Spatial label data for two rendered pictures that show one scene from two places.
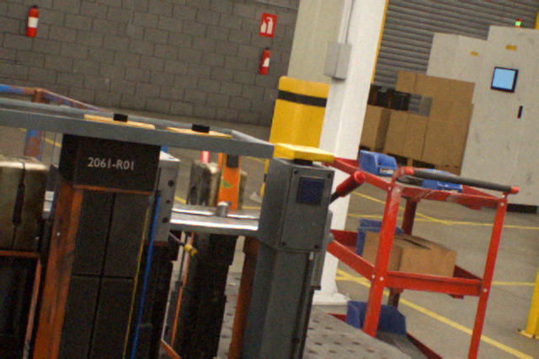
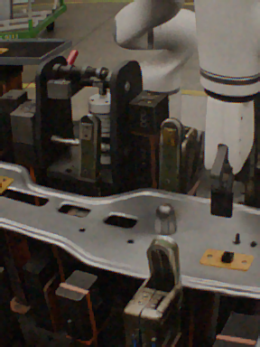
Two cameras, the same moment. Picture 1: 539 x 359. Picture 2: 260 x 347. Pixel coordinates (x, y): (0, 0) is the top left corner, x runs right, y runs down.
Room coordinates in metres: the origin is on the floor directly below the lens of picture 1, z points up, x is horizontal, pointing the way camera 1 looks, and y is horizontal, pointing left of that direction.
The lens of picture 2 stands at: (1.81, 1.45, 1.57)
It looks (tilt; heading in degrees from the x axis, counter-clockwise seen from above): 30 degrees down; 232
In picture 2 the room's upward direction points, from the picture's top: 4 degrees counter-clockwise
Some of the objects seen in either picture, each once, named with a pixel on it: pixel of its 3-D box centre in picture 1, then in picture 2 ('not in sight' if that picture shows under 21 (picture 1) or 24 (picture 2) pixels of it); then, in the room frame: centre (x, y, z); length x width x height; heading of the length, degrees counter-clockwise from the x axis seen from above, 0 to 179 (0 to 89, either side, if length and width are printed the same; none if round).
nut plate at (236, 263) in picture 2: not in sight; (227, 257); (1.28, 0.99, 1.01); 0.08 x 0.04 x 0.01; 115
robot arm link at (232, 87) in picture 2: not in sight; (231, 77); (1.28, 0.99, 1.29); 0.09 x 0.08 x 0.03; 25
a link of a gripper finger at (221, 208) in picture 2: not in sight; (219, 199); (1.33, 1.01, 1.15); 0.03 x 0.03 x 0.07; 25
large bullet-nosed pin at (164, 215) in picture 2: not in sight; (164, 220); (1.29, 0.85, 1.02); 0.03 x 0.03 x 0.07
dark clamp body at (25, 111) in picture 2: not in sight; (41, 185); (1.27, 0.43, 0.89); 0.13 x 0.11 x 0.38; 25
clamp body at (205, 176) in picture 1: (202, 261); not in sight; (1.86, 0.10, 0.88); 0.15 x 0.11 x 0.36; 25
